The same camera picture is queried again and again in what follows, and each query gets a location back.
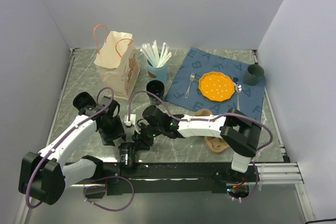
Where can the dark green mug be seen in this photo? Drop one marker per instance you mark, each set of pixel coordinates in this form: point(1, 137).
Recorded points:
point(253, 74)

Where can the aluminium frame rail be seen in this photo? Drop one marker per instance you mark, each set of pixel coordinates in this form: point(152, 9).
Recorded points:
point(279, 173)

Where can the orange dotted plate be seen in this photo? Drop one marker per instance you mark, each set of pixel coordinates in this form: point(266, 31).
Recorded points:
point(216, 86)

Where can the black takeout coffee cup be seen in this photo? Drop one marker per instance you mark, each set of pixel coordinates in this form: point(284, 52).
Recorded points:
point(127, 152)

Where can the blue alphabet placemat cloth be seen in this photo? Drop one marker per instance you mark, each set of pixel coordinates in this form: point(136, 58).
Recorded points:
point(200, 62)

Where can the silver spoon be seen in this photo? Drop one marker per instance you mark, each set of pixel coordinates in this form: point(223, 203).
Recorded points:
point(238, 90)

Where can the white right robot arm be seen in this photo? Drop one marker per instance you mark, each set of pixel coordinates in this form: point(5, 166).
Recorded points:
point(239, 131)

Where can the wrapped white straws bundle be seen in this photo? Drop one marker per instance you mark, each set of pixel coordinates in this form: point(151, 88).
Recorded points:
point(157, 58)

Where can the blue straw holder cup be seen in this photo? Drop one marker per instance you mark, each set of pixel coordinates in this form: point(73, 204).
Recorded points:
point(157, 73)

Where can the brown paper takeout bag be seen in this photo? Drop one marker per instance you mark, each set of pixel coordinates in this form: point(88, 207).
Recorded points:
point(117, 62)

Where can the brown cardboard cup carrier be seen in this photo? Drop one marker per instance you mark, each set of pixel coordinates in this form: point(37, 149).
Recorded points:
point(214, 144)

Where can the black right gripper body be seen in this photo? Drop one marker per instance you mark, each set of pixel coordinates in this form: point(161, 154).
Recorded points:
point(147, 132)

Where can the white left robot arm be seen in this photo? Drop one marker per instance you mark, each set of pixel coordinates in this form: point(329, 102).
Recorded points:
point(44, 176)

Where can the silver fork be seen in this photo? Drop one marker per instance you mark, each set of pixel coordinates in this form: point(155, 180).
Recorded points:
point(192, 77)

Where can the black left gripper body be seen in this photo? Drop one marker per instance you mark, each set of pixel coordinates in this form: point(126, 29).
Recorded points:
point(113, 130)

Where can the stack of black lids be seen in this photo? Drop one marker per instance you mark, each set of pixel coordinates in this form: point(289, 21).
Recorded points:
point(82, 100)

